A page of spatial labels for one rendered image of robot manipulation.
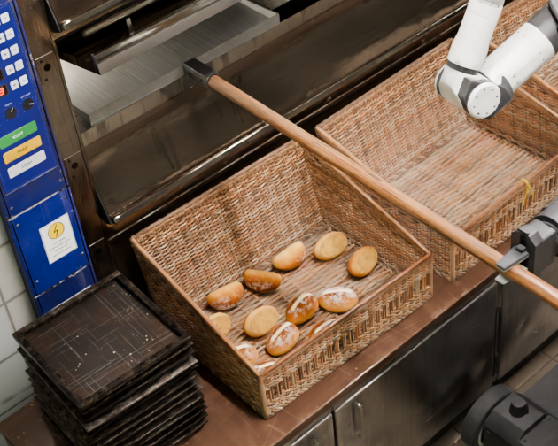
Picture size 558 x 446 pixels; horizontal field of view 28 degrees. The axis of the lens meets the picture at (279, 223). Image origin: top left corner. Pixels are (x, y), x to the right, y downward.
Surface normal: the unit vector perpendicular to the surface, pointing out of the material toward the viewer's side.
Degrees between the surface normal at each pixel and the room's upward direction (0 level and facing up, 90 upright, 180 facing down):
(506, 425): 45
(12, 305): 90
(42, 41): 90
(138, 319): 0
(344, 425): 90
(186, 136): 70
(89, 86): 1
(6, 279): 90
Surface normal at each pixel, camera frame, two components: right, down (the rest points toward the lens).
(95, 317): -0.10, -0.74
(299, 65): 0.59, 0.17
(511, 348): 0.68, 0.45
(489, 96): 0.44, 0.46
